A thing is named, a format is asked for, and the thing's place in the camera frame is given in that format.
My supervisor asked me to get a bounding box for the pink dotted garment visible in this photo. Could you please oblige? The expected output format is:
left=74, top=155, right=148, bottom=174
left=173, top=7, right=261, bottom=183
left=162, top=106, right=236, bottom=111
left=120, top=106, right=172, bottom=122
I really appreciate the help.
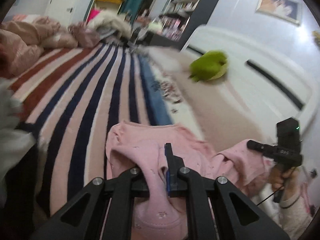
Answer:
left=105, top=121, right=272, bottom=240

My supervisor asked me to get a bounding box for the person's right forearm sleeve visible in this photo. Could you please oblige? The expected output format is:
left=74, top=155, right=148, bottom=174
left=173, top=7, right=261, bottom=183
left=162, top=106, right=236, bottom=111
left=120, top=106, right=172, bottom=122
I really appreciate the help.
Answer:
left=279, top=192, right=312, bottom=239

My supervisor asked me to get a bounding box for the person's right hand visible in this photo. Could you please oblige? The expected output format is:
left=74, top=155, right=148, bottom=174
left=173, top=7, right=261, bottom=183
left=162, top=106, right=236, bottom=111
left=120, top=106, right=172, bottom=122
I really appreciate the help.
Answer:
left=268, top=165, right=299, bottom=201

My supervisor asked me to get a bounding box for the white bed headboard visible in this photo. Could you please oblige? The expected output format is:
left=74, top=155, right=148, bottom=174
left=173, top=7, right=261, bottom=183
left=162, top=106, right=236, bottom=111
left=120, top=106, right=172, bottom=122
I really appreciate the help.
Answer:
left=181, top=25, right=319, bottom=143

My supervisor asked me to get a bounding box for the beige ribbed bed cover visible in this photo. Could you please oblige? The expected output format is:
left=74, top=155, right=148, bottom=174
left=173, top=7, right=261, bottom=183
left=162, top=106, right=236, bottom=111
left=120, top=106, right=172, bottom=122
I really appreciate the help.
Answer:
left=147, top=47, right=267, bottom=151

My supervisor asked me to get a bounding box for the black garment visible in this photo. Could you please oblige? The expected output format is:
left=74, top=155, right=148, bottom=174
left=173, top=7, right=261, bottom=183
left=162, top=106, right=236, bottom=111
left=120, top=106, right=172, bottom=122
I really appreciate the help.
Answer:
left=1, top=145, right=38, bottom=235

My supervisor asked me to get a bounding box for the grey-green garment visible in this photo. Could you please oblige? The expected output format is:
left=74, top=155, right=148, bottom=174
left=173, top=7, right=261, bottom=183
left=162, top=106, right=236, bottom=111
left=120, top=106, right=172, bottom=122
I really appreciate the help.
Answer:
left=0, top=77, right=37, bottom=181

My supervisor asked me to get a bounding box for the green plush toy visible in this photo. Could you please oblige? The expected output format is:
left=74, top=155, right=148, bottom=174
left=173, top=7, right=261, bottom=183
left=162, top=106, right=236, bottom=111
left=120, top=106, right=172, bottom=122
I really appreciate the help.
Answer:
left=189, top=50, right=228, bottom=82

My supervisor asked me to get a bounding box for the striped fleece blanket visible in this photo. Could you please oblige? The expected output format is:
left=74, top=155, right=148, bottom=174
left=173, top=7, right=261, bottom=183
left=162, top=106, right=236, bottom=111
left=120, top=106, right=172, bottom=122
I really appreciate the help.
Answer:
left=8, top=42, right=208, bottom=215

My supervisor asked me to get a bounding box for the mauve satin pillow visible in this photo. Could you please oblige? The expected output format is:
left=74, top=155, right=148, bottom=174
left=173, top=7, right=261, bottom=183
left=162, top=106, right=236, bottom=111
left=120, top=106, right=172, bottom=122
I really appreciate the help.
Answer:
left=68, top=22, right=100, bottom=48

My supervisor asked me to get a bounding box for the dark bookshelf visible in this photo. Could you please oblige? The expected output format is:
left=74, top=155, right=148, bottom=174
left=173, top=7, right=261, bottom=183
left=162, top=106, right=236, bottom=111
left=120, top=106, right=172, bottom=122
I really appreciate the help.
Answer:
left=150, top=0, right=219, bottom=49

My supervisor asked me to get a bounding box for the dark red garment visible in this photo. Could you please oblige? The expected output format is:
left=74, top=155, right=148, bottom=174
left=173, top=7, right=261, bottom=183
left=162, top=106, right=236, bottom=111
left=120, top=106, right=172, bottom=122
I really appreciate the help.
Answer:
left=0, top=51, right=11, bottom=79

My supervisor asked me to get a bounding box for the beige crumpled duvet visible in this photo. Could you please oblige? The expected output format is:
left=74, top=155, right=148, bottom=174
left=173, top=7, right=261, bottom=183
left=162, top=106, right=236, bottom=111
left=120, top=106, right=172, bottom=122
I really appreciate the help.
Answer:
left=1, top=16, right=78, bottom=79

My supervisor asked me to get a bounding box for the cream coat pile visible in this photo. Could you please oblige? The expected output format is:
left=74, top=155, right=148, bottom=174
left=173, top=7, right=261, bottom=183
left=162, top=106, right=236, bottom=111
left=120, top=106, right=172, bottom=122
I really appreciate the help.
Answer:
left=87, top=10, right=132, bottom=40

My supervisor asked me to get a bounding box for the white door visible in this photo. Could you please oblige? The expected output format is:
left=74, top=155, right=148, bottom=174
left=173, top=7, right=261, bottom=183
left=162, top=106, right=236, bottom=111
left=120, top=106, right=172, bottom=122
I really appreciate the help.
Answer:
left=44, top=0, right=76, bottom=26

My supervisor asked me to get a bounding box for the black cable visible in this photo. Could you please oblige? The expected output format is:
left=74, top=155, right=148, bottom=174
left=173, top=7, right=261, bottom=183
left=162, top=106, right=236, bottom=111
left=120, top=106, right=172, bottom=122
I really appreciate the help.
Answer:
left=256, top=186, right=283, bottom=207

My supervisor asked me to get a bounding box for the framed wall picture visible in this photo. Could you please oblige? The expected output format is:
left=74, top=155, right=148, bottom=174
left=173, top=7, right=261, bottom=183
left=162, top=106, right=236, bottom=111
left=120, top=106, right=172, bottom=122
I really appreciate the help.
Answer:
left=256, top=0, right=302, bottom=25

